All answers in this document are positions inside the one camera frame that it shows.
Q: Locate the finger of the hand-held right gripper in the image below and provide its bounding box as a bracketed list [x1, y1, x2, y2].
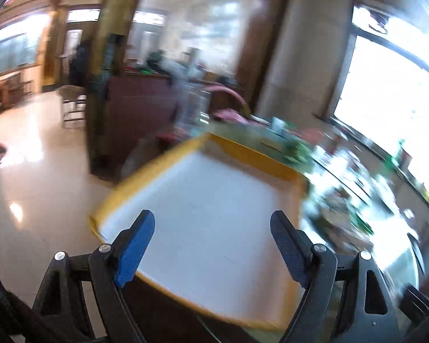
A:
[398, 284, 429, 330]

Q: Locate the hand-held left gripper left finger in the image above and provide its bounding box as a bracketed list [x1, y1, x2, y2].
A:
[31, 209, 156, 343]

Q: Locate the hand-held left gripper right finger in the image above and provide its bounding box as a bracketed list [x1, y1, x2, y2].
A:
[270, 210, 405, 343]

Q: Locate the heap of mixed snacks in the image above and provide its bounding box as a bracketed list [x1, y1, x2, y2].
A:
[302, 143, 397, 251]

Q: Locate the yellow cardboard box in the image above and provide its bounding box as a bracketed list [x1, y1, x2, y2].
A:
[89, 133, 310, 331]

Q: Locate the teal tissue box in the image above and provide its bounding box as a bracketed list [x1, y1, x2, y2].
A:
[270, 116, 288, 136]

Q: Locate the pink cloth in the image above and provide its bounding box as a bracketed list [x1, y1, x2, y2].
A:
[211, 109, 269, 125]

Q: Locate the pink yellow hula hoop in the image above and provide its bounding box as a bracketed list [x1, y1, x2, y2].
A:
[209, 81, 253, 118]

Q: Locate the metal stool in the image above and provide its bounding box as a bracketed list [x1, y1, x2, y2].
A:
[57, 85, 88, 129]

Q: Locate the large window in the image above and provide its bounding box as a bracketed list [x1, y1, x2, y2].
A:
[329, 3, 429, 208]

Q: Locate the wooden bench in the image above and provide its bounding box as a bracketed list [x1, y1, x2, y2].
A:
[0, 71, 34, 115]

